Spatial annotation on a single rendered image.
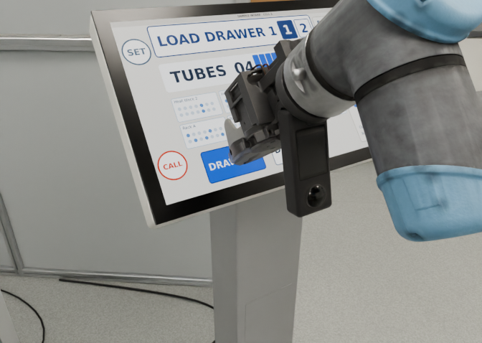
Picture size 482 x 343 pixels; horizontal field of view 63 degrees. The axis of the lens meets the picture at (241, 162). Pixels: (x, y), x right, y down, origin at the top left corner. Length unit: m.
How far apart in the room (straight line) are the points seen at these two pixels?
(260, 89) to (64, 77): 1.14
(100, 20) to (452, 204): 0.50
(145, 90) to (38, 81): 1.02
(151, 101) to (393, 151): 0.37
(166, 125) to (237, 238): 0.29
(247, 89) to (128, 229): 1.34
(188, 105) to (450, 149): 0.39
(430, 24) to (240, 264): 0.61
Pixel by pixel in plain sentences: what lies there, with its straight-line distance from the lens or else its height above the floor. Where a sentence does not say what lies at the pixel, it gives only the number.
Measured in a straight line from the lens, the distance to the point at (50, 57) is 1.51.
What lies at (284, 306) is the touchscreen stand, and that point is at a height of 0.56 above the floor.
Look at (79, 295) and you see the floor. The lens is 1.89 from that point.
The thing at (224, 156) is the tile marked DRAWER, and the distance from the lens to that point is 0.56.
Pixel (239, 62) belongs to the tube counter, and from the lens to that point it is 0.64.
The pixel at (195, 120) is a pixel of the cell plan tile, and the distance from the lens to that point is 0.56.
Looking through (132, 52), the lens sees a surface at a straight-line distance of 0.59.
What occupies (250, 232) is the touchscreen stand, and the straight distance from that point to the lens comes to 0.76.
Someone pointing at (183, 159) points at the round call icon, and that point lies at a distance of 0.54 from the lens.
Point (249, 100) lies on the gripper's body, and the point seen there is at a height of 1.13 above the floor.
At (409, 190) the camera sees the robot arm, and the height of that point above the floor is 1.13.
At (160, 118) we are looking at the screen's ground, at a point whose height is 1.07.
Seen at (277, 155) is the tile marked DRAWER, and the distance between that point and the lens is 0.60.
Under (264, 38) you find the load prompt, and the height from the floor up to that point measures 1.15.
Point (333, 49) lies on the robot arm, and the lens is 0.31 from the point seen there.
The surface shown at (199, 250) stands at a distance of 1.70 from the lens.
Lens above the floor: 1.26
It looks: 27 degrees down
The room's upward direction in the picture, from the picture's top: straight up
